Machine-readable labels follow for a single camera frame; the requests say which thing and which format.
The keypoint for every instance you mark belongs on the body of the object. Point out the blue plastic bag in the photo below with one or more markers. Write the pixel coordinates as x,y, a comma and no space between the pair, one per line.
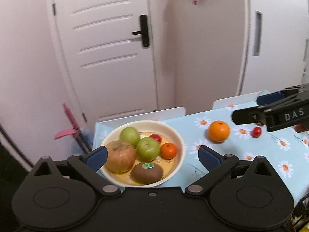
82,142

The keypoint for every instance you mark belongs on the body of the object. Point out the brown kiwi with sticker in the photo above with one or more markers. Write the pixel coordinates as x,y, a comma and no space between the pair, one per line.
146,173

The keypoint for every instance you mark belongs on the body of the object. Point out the large red yellow apple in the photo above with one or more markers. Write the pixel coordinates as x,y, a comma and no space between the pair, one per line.
121,156

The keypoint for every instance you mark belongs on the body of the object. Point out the blue daisy tablecloth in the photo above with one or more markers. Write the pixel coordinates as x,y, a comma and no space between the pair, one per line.
286,149

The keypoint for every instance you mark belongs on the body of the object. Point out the black door handle lock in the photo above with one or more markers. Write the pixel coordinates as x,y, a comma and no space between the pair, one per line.
144,32

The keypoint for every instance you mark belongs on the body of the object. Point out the white wardrobe sliding door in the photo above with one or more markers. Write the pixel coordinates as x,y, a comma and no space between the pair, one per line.
276,45

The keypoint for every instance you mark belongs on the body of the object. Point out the red cherry tomato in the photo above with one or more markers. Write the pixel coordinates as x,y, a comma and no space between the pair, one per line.
256,132
156,137

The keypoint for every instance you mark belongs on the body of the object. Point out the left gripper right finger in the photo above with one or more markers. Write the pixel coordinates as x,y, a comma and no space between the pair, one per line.
217,165

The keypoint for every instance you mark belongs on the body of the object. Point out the grey curved pole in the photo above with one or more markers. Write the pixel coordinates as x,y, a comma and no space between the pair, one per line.
11,147

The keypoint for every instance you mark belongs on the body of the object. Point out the white panel door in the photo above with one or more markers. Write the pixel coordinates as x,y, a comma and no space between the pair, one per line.
111,73

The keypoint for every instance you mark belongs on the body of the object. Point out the green apple with stem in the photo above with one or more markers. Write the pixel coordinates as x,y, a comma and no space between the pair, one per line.
130,135

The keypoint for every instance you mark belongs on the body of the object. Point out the cream yellow cartoon plate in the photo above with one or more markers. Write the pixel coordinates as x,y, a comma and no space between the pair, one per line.
145,129

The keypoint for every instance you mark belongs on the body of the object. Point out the large orange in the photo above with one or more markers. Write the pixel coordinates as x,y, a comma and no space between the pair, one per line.
218,131

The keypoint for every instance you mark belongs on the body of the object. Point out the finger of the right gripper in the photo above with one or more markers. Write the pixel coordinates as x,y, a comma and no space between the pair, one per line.
257,114
285,96

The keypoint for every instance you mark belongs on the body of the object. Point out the pink broom handle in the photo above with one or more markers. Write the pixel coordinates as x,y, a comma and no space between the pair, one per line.
75,126

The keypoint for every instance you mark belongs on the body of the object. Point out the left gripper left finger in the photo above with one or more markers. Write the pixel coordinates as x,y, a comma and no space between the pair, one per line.
87,167

